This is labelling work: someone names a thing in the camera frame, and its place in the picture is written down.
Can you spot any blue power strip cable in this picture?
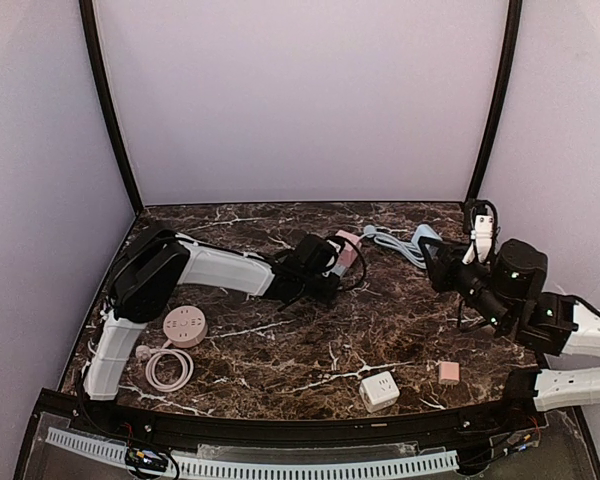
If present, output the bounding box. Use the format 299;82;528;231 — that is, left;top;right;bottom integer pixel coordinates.
362;224;426;266

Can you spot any pink cube socket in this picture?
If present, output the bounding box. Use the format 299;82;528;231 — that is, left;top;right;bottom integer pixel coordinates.
336;230;361;268

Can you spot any blue cube plug adapter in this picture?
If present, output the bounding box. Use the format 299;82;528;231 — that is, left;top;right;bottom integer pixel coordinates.
411;224;442;247

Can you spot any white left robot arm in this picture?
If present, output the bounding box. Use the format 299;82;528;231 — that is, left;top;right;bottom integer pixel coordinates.
81;226;346;401

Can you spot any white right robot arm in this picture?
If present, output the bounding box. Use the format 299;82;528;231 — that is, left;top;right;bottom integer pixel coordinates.
418;237;600;412

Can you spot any small pink charger plug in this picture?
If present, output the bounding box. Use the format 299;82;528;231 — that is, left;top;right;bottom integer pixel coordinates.
438;361;461;385

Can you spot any pink round socket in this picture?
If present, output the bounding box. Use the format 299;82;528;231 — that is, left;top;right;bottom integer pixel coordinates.
163;305;208;348

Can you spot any white cube socket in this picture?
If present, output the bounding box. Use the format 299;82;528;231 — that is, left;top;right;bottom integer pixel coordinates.
359;371;400;413

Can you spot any small circuit board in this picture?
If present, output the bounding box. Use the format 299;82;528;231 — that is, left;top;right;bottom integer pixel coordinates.
124;447;169;474

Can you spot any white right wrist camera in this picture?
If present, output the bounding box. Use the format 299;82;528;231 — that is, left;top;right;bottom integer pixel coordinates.
462;199;499;265

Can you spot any black right corner post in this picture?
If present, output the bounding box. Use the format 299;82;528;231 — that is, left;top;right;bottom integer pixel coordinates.
464;0;523;204

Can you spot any black corner post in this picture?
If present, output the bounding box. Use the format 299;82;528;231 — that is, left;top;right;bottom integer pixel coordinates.
78;0;144;216
464;0;523;204

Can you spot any white slotted cable duct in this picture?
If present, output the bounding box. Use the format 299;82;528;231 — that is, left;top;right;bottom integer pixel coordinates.
45;427;459;479

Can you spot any pink coiled cable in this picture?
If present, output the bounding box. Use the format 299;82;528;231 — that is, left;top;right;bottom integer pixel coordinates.
134;342;195;392

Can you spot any black left corner post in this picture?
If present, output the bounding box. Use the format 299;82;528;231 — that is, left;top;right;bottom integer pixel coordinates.
78;0;144;216

